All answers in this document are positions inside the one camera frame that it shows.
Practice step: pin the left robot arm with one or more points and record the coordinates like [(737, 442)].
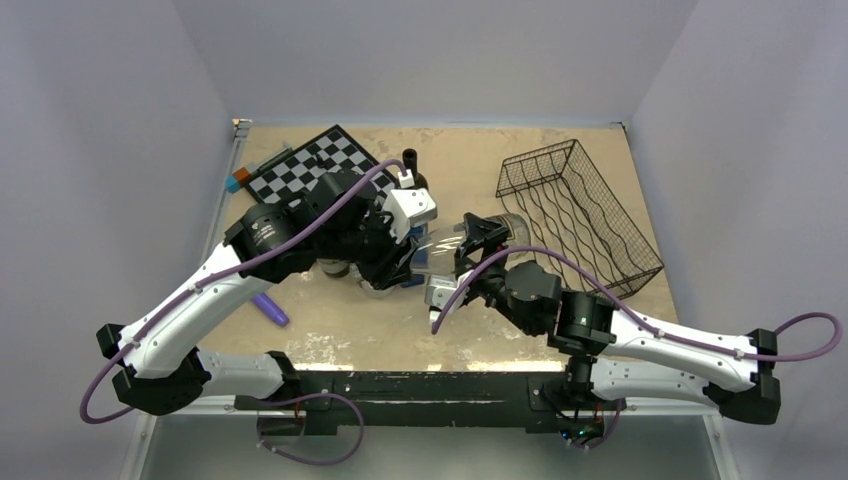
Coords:
[(156, 363)]

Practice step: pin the purple toy microphone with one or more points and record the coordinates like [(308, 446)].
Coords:
[(270, 309)]

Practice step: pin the black white chessboard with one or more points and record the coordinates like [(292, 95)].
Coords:
[(300, 170)]

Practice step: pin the clear wine bottle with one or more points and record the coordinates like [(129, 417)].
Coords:
[(442, 251)]

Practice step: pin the orange blue marker block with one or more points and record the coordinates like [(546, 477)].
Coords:
[(243, 176)]

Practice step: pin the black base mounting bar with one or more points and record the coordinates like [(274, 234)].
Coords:
[(325, 401)]

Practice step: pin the clear bottle front silver cap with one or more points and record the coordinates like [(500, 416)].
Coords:
[(370, 291)]

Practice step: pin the blue square bottle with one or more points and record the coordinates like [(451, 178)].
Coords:
[(420, 257)]

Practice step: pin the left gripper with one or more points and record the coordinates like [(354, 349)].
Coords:
[(385, 268)]

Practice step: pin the black wire wine rack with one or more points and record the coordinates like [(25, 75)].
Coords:
[(572, 210)]

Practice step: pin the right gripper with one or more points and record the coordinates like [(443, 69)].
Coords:
[(479, 234)]

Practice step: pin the dark bottle with label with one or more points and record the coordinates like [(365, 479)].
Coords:
[(334, 268)]

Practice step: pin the tall dark green bottle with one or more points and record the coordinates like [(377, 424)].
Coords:
[(410, 161)]

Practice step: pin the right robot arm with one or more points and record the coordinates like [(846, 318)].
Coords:
[(614, 351)]

